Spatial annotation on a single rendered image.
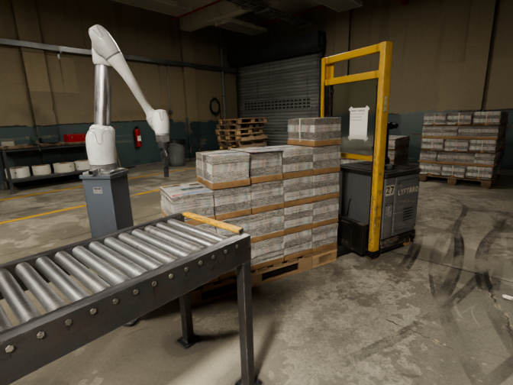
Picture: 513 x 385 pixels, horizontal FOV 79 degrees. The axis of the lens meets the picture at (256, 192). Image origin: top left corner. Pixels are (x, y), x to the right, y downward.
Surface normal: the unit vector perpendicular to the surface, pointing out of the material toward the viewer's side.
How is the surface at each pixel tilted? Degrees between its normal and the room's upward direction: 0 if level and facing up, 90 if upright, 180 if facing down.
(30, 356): 90
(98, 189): 90
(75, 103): 90
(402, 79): 90
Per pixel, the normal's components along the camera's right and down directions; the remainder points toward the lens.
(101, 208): -0.15, 0.24
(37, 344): 0.75, 0.14
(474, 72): -0.67, 0.19
